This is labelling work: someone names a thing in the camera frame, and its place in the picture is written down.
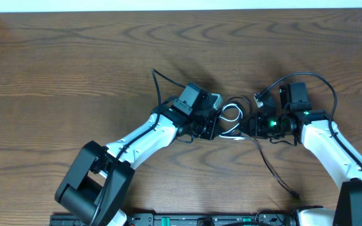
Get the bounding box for white usb cable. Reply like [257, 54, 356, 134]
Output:
[217, 102, 246, 141]

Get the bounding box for black usb cable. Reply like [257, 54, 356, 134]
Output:
[218, 95, 301, 200]

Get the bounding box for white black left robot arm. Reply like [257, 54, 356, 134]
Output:
[55, 104, 218, 225]

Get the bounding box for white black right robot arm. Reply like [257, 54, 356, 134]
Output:
[241, 110, 362, 225]

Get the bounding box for black right camera cable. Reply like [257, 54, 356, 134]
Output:
[256, 72, 362, 186]

